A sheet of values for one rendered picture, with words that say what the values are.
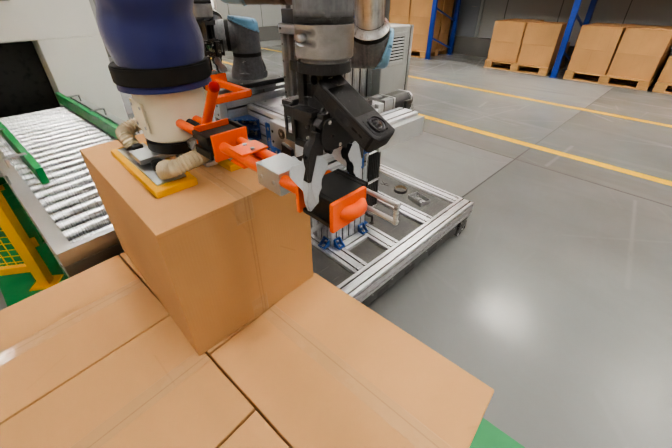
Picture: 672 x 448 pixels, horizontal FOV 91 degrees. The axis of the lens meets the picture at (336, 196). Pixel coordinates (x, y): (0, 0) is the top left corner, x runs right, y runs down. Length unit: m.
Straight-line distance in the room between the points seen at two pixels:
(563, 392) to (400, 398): 0.97
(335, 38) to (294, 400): 0.77
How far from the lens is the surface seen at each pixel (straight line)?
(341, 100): 0.43
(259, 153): 0.69
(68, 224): 1.76
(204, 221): 0.78
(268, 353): 0.98
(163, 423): 0.96
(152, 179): 0.91
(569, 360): 1.89
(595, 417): 1.78
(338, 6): 0.43
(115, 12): 0.90
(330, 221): 0.48
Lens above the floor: 1.35
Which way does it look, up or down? 32 degrees down
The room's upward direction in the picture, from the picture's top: straight up
